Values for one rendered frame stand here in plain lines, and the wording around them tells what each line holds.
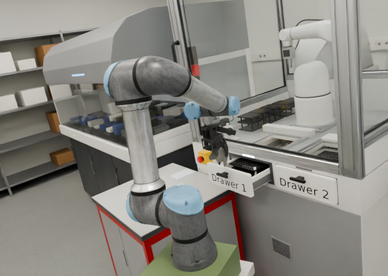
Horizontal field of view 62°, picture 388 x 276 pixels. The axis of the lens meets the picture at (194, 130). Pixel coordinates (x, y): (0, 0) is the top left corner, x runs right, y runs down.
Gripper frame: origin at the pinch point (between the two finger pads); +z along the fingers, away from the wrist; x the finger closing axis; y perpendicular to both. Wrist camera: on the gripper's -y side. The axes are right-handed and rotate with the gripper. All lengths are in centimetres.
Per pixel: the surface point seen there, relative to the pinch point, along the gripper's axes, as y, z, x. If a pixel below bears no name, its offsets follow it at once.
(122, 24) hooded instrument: -6, -73, -80
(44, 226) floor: 58, 94, -231
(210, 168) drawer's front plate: -1.0, 6.3, -12.0
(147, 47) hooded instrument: -19, -58, -79
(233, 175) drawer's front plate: -1.0, 5.8, 4.8
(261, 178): -10.2, 9.3, 12.9
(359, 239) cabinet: -16, 28, 54
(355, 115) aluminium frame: -17, -22, 55
